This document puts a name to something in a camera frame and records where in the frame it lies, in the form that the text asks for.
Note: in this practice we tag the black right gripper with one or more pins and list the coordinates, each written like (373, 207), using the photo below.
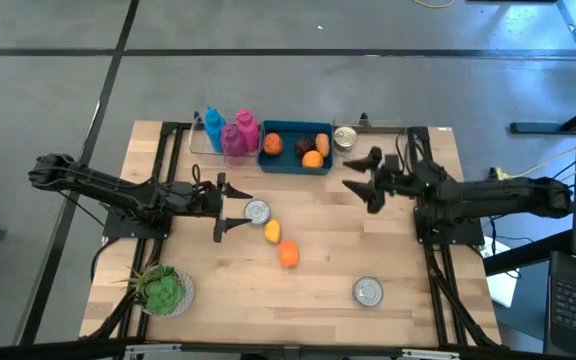
(400, 177)

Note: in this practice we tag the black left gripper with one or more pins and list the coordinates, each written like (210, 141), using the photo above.
(203, 200)

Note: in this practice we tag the silver-lid tin can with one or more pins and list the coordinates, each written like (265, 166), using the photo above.
(367, 291)
(257, 212)

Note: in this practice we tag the gold-lid tin can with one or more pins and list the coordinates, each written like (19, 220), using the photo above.
(345, 138)

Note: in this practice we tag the yellow food toy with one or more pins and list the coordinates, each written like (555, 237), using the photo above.
(272, 231)

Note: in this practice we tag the oblong orange-brown food toy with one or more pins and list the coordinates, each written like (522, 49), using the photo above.
(322, 145)

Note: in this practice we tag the round orange fruit toy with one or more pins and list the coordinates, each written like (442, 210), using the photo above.
(312, 159)

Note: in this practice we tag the purple squeeze bottle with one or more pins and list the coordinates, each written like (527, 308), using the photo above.
(232, 142)

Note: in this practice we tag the dark maroon food toy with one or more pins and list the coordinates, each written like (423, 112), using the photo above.
(303, 146)

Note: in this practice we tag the red-orange tomato toy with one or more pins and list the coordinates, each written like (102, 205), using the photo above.
(273, 144)

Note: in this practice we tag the pink squeeze bottle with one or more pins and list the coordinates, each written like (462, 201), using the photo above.
(248, 130)

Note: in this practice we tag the blue squeeze bottle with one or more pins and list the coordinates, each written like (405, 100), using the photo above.
(214, 130)

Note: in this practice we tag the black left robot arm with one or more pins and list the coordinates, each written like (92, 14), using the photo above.
(98, 182)

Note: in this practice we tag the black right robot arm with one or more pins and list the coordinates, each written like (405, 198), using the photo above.
(508, 197)

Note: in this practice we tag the orange blocky food toy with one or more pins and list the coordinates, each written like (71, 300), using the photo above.
(288, 254)

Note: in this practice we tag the clear plastic bin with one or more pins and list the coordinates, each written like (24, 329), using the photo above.
(198, 147)
(383, 142)

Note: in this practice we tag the dark table crossbar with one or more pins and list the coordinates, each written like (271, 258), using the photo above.
(378, 129)

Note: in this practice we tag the small black clamp knob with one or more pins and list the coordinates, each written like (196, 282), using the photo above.
(197, 117)
(364, 119)

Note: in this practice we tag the teal plastic bin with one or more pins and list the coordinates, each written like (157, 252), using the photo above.
(288, 162)

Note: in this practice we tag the potted green succulent plant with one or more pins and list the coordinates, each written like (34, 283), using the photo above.
(163, 295)

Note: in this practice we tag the yellow power plug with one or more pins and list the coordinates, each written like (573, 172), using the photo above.
(499, 174)

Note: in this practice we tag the white box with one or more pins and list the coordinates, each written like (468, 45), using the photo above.
(500, 287)

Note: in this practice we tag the black desk foot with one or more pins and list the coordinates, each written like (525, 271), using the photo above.
(538, 128)

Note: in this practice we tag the black desk leg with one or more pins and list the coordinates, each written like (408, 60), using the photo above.
(528, 255)

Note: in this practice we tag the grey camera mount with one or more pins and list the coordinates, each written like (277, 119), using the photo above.
(292, 351)

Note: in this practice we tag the silver metal bracket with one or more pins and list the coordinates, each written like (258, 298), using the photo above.
(430, 354)
(153, 350)

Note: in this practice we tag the black frame beam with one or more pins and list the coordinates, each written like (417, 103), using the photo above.
(43, 350)

